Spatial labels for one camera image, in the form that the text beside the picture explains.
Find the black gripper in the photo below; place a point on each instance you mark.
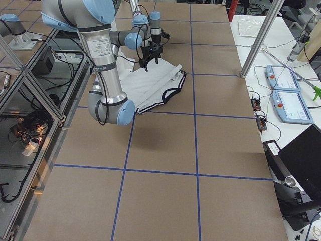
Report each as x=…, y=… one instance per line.
x=152, y=49
x=155, y=38

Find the grey cartoon print t-shirt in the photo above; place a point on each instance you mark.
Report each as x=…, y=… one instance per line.
x=154, y=86

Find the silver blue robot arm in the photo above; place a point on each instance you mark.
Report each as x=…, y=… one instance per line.
x=92, y=21
x=146, y=34

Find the red cylinder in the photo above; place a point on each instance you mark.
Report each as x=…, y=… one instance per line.
x=232, y=9

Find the clear plastic bag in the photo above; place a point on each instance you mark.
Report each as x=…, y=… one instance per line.
x=249, y=27

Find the black power adapter box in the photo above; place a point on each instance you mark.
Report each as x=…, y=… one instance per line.
x=44, y=64

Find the orange circuit board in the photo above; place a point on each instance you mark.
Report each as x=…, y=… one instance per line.
x=261, y=123
x=255, y=104

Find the upper blue teach pendant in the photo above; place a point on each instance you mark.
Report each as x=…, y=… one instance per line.
x=280, y=78

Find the blue teach pendant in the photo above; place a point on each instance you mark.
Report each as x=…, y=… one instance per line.
x=291, y=108
x=280, y=78

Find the lower blue teach pendant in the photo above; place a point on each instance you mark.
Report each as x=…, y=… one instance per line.
x=291, y=108

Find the black laptop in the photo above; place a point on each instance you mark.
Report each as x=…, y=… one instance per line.
x=297, y=165

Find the aluminium frame post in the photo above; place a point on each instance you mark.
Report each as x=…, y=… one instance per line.
x=265, y=27

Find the aluminium frame base rack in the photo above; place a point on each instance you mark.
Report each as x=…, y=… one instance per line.
x=36, y=111

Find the green handled reacher grabber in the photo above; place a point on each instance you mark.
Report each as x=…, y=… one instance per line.
x=316, y=89

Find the black camera stand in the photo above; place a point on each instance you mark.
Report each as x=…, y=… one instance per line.
x=297, y=208

